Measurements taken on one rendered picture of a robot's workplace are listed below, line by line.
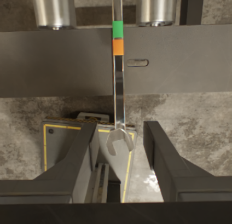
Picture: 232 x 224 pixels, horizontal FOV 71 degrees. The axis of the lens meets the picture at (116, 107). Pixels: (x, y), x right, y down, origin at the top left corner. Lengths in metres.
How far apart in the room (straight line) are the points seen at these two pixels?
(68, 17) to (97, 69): 0.32
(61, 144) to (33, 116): 0.49
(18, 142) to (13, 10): 1.14
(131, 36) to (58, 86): 0.12
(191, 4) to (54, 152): 1.20
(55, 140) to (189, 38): 1.17
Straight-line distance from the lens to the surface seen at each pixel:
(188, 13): 0.68
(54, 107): 1.56
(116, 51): 0.22
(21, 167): 2.00
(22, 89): 0.27
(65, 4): 0.54
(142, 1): 0.53
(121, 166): 1.33
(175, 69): 0.24
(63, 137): 1.27
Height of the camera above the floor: 1.40
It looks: 73 degrees down
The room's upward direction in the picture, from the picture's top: 178 degrees counter-clockwise
